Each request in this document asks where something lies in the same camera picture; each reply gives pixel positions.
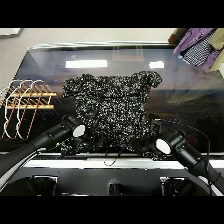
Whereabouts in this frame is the beige garment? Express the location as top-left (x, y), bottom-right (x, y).
top-left (208, 27), bottom-right (224, 51)

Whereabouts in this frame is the silver frame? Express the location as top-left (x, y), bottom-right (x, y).
top-left (0, 156), bottom-right (224, 197)

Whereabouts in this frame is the purple garment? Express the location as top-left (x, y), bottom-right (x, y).
top-left (173, 27), bottom-right (224, 73)

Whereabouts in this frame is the black cable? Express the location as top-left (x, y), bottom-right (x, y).
top-left (159, 119), bottom-right (214, 196)
top-left (102, 148), bottom-right (124, 167)

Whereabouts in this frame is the checked garment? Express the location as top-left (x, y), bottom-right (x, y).
top-left (181, 34), bottom-right (216, 67)

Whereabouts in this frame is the black speckled long-sleeved shirt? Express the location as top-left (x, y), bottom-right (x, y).
top-left (60, 70), bottom-right (163, 158)

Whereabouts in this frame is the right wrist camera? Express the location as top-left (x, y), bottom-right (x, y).
top-left (148, 114), bottom-right (165, 135)

